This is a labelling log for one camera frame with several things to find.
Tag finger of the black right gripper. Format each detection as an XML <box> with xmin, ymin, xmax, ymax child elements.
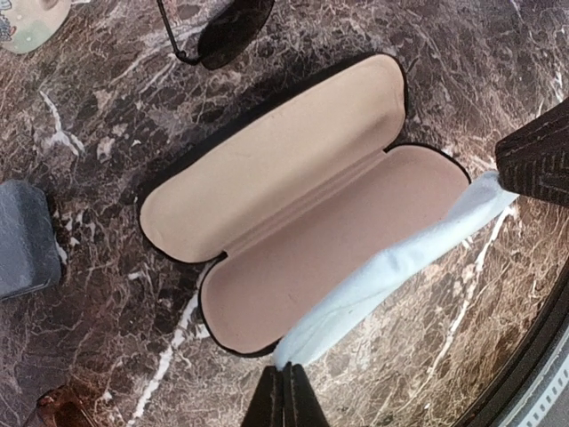
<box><xmin>494</xmin><ymin>101</ymin><xmax>569</xmax><ymax>207</ymax></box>

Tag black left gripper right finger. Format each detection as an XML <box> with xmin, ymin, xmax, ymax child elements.
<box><xmin>284</xmin><ymin>362</ymin><xmax>330</xmax><ymax>427</ymax></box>

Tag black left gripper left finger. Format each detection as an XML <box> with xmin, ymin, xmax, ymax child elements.
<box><xmin>241</xmin><ymin>366</ymin><xmax>289</xmax><ymax>427</ymax></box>

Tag light blue cleaning cloth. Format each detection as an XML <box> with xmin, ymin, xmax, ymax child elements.
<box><xmin>273</xmin><ymin>171</ymin><xmax>518</xmax><ymax>370</ymax></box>

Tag black glasses case beige lining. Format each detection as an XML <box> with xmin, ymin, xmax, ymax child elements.
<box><xmin>138</xmin><ymin>53</ymin><xmax>470</xmax><ymax>358</ymax></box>

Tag black aviator sunglasses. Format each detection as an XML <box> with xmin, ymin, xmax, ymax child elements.
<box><xmin>156</xmin><ymin>0</ymin><xmax>275</xmax><ymax>70</ymax></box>

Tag brown tinted sunglasses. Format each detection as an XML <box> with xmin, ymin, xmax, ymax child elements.
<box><xmin>22</xmin><ymin>385</ymin><xmax>98</xmax><ymax>427</ymax></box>

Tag blue grey glasses case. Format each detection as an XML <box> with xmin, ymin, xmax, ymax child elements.
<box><xmin>1</xmin><ymin>180</ymin><xmax>61</xmax><ymax>300</ymax></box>

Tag cream ceramic mug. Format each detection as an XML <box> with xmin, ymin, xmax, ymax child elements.
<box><xmin>1</xmin><ymin>0</ymin><xmax>71</xmax><ymax>54</ymax></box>

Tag white slotted cable duct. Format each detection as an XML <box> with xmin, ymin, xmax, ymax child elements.
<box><xmin>518</xmin><ymin>359</ymin><xmax>568</xmax><ymax>427</ymax></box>

